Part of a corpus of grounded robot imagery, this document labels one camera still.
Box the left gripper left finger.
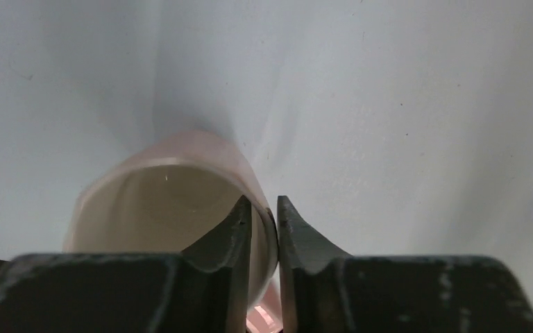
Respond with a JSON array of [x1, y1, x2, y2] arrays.
[[0, 197, 253, 332]]

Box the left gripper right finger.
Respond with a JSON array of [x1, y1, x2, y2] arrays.
[[277, 196, 533, 332]]

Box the pink white mug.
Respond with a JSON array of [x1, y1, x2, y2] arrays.
[[63, 130, 283, 332]]

